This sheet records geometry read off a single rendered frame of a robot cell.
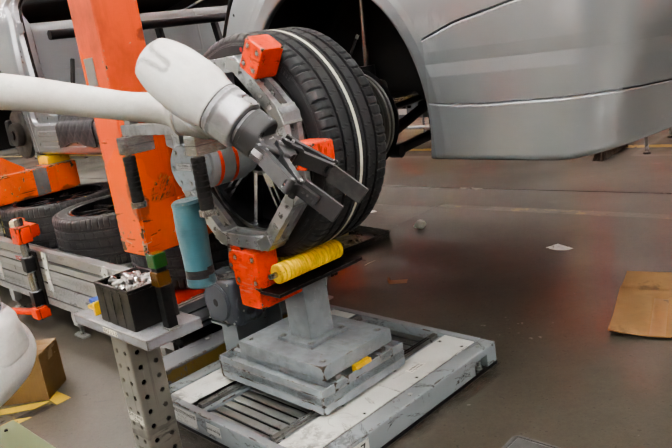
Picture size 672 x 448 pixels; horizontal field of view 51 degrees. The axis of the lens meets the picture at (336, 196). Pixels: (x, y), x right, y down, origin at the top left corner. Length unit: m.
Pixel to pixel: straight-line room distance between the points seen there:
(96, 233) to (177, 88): 2.29
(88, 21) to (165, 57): 1.24
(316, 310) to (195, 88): 1.21
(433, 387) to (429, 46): 1.00
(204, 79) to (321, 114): 0.71
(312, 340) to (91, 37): 1.18
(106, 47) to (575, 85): 1.41
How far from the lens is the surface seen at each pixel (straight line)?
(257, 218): 2.14
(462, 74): 1.96
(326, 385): 2.12
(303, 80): 1.83
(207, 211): 1.74
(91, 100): 1.32
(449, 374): 2.25
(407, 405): 2.12
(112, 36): 2.38
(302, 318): 2.21
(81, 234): 3.43
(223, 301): 2.41
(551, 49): 1.82
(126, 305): 1.96
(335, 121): 1.83
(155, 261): 1.86
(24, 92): 1.30
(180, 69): 1.15
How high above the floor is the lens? 1.12
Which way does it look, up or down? 12 degrees down
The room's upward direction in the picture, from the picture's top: 9 degrees counter-clockwise
